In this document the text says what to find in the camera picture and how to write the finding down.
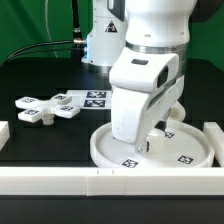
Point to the white front fence bar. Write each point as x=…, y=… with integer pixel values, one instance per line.
x=111, y=181

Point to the white fence bar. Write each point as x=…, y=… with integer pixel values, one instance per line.
x=215, y=136
x=111, y=181
x=4, y=133

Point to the white marker tag sheet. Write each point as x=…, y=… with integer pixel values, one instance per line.
x=91, y=99

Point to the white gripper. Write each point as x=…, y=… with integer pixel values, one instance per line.
x=145, y=87

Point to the white right fence bar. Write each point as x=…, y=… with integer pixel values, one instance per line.
x=215, y=136

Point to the white round table top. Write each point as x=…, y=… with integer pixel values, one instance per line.
x=178, y=146

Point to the white cross-shaped table base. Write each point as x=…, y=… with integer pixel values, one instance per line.
x=34, y=109

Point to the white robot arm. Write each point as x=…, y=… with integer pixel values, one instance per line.
x=150, y=26

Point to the white left fence bar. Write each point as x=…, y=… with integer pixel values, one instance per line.
x=4, y=133

